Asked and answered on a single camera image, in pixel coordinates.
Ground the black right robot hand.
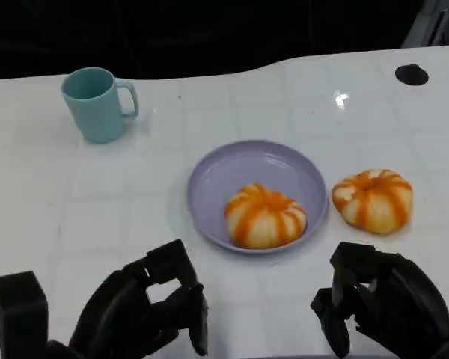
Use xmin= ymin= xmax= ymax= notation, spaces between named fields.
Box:
xmin=309 ymin=242 xmax=449 ymax=359

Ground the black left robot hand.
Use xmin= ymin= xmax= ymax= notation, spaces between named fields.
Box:
xmin=69 ymin=239 xmax=210 ymax=359

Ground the orange white toy bread roll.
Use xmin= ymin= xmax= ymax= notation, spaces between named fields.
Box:
xmin=224 ymin=182 xmax=308 ymax=251
xmin=331 ymin=168 xmax=415 ymax=236

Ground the lilac plate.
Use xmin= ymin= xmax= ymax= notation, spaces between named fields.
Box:
xmin=186 ymin=140 xmax=329 ymax=256

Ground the pale green mug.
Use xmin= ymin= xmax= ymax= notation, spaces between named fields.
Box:
xmin=61 ymin=67 xmax=140 ymax=145

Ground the black round table grommet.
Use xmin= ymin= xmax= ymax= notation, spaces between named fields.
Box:
xmin=394 ymin=64 xmax=430 ymax=88

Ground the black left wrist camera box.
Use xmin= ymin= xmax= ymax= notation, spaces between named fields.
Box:
xmin=0 ymin=271 xmax=49 ymax=359

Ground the grey metal frame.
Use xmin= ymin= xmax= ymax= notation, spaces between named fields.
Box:
xmin=401 ymin=0 xmax=449 ymax=49

